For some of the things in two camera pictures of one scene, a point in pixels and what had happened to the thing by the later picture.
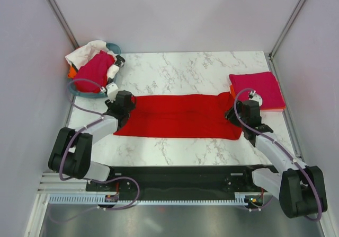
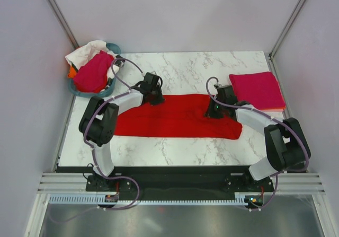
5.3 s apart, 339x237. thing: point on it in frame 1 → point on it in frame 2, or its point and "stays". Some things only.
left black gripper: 109,104 → 160,100
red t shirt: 188,116 stays
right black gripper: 230,115 → 210,113
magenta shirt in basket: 92,76 stays
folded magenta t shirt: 265,84 stays
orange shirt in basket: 72,73 stays
